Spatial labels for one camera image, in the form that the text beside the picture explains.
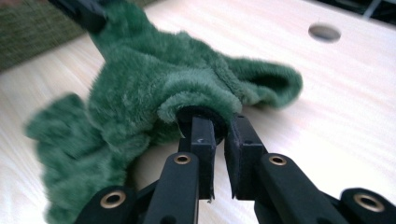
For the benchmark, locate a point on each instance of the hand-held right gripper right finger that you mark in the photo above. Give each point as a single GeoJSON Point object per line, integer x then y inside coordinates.
{"type": "Point", "coordinates": [264, 180]}

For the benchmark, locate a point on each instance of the white metal table frame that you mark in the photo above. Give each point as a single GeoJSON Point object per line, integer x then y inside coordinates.
{"type": "Point", "coordinates": [372, 9]}

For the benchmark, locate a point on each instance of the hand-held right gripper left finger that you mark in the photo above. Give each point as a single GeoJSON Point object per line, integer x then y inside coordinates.
{"type": "Point", "coordinates": [186, 174]}

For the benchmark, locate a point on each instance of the green fuzzy sock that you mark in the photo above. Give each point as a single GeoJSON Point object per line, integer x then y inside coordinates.
{"type": "Point", "coordinates": [130, 102]}
{"type": "Point", "coordinates": [271, 84]}

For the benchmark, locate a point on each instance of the green woven basket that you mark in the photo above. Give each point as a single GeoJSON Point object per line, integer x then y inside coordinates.
{"type": "Point", "coordinates": [37, 34]}

